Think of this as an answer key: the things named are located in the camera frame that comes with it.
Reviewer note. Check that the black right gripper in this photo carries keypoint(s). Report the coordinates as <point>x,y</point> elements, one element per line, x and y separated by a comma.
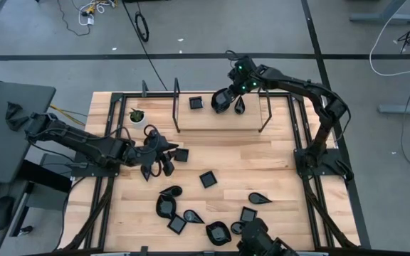
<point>245,80</point>

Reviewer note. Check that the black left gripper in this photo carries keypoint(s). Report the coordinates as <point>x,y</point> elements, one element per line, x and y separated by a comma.
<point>148,153</point>

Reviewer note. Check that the black teardrop mini plate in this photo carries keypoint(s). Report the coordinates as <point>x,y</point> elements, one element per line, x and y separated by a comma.
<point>258,198</point>
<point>171,191</point>
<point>239,106</point>
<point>192,216</point>

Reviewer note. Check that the black square mini plate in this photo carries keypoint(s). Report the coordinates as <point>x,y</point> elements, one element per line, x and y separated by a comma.
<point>182,155</point>
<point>248,214</point>
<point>196,102</point>
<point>177,224</point>
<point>208,178</point>

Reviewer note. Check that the black rounded mini plate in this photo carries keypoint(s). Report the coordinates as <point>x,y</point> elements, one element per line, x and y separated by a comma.
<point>237,227</point>
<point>218,233</point>
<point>166,206</point>
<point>221,101</point>

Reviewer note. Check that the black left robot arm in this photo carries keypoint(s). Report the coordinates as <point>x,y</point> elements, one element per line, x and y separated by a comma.
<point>84,144</point>

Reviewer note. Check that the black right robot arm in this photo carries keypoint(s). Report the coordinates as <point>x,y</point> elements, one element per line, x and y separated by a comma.
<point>319,106</point>

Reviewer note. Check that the wooden riser with black legs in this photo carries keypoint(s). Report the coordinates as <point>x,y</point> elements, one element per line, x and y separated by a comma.
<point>219,119</point>

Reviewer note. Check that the small succulent in white pot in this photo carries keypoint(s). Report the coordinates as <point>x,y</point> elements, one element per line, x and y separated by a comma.
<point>137,119</point>

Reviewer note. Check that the black desk base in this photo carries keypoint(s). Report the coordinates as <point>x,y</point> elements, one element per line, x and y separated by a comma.
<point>37,185</point>

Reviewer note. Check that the black crumpled cloth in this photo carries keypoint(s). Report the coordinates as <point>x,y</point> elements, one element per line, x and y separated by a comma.
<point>14,115</point>

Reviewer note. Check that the dark grey desk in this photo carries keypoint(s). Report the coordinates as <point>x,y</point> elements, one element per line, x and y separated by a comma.
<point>5,135</point>

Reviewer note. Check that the grey table leg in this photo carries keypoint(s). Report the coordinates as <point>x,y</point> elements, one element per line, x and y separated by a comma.
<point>383,16</point>
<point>408,106</point>

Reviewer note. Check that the black computer mouse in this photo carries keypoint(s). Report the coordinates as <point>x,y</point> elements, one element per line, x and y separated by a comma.
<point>1,212</point>

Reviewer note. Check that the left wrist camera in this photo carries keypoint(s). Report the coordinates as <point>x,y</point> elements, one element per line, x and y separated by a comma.
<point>168,169</point>

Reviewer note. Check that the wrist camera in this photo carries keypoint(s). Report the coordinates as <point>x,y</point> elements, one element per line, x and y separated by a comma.
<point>234,74</point>
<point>168,169</point>

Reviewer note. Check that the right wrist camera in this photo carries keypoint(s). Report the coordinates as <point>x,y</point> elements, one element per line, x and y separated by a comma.
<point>234,74</point>

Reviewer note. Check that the black aluminium rig frame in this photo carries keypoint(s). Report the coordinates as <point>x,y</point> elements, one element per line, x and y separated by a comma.
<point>116,142</point>

